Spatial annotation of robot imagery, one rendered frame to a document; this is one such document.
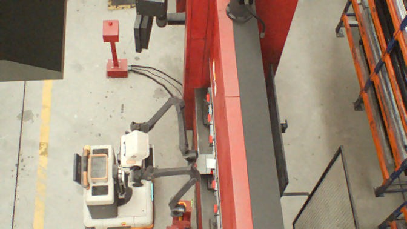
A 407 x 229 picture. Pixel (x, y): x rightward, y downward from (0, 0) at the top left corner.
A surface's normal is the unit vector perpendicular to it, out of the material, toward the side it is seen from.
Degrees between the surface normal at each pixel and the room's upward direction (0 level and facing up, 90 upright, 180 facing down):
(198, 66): 90
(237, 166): 0
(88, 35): 0
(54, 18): 27
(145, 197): 0
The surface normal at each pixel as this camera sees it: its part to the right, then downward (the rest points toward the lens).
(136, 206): 0.05, -0.48
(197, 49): 0.05, 0.88
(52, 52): 0.49, -0.45
